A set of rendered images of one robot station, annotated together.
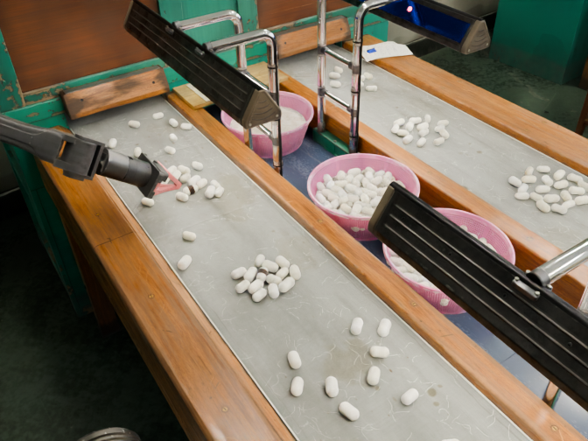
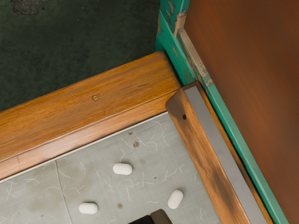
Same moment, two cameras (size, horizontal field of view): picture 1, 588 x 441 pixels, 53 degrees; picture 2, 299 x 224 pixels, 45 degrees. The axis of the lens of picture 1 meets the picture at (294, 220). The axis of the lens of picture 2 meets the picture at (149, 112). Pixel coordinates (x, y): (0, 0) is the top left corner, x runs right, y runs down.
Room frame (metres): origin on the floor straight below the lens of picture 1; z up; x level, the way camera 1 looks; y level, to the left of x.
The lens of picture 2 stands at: (1.45, 0.39, 1.41)
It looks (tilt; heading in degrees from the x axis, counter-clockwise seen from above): 72 degrees down; 91
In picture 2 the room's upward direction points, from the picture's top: 7 degrees clockwise
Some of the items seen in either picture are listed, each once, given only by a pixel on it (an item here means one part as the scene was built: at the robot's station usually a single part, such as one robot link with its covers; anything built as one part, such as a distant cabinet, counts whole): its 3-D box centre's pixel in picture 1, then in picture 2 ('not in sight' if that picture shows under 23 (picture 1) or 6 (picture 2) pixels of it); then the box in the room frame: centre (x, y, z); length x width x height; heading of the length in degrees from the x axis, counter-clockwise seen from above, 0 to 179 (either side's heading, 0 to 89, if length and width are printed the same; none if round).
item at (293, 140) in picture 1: (268, 126); not in sight; (1.52, 0.07, 0.72); 0.27 x 0.27 x 0.10
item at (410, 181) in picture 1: (362, 199); not in sight; (1.15, -0.17, 0.72); 0.27 x 0.27 x 0.10
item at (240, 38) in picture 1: (230, 115); not in sight; (1.27, 0.14, 0.90); 0.20 x 0.19 x 0.45; 32
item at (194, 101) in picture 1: (230, 84); not in sight; (1.71, 0.18, 0.77); 0.33 x 0.15 x 0.01; 122
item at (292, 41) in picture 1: (311, 36); not in sight; (1.93, -0.08, 0.83); 0.30 x 0.06 x 0.07; 122
